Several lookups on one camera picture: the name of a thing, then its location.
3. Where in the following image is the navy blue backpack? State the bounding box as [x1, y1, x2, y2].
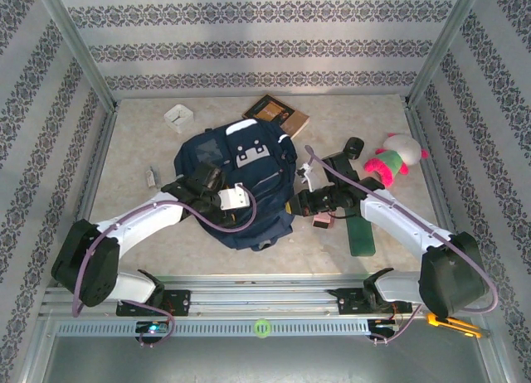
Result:
[173, 118, 299, 252]

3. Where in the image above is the green pencil case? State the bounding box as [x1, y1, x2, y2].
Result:
[346, 215, 378, 258]

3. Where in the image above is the brown paperback book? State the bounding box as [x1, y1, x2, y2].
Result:
[241, 94, 311, 140]

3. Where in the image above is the black computer mouse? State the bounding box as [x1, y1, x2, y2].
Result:
[345, 136, 366, 160]

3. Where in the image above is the small white square clock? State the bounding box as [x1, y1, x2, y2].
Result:
[163, 104, 195, 134]

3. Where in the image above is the white pink green plush toy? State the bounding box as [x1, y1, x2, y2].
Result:
[363, 133, 430, 188]

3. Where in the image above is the yellow utility knife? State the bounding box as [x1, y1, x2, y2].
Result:
[426, 312, 485, 339]

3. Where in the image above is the aluminium table side rail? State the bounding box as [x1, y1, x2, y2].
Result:
[402, 96, 460, 239]
[53, 103, 119, 287]

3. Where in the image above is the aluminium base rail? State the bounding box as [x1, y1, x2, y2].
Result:
[39, 274, 428, 318]

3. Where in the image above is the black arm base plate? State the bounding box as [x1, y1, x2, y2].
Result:
[115, 289, 192, 318]
[338, 287, 414, 317]

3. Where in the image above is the grey slotted cable duct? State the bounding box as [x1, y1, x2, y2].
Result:
[56, 319, 370, 337]

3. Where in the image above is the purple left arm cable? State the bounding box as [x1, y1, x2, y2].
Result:
[71, 187, 259, 350]

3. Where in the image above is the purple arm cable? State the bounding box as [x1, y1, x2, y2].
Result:
[71, 187, 259, 350]
[304, 144, 499, 346]

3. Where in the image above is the aluminium frame post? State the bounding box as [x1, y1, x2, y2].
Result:
[33, 0, 119, 113]
[406, 0, 485, 109]

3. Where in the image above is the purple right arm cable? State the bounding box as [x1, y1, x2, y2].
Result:
[304, 144, 499, 346]

